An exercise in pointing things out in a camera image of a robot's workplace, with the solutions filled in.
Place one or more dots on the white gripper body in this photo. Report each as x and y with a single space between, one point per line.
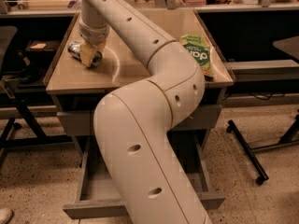
92 35

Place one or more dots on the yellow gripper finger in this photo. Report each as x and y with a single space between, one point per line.
91 55

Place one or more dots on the silver redbull can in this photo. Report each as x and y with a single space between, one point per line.
74 49

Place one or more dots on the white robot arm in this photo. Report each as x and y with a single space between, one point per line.
131 123

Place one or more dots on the grey drawer cabinet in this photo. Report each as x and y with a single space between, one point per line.
75 87

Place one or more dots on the closed grey top drawer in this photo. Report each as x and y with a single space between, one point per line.
80 123

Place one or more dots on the open grey middle drawer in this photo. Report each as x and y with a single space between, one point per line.
98 196

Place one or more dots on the black shelf items left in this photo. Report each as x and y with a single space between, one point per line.
37 57

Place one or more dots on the black chair on left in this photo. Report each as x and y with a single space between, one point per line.
7 34

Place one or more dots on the green snack chip bag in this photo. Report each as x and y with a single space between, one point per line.
199 48

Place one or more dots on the white shoe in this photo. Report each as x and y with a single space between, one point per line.
5 215

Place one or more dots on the black wheeled stand base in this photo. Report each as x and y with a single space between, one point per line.
289 138

